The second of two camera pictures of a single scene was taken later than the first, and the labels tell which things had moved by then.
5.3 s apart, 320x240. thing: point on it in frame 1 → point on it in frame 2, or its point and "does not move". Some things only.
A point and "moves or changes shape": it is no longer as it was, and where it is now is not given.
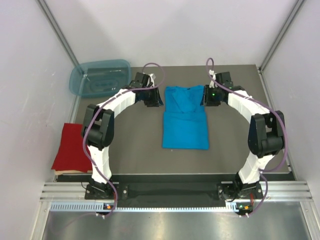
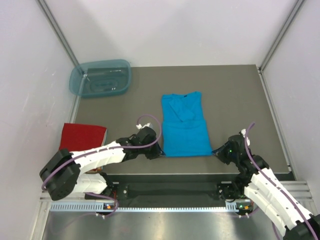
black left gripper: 156,100 → 156,153
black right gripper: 206,101 → 219,152
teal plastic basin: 100,78 does not move
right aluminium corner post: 295,11 does not move
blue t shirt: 184,121 moves or changes shape
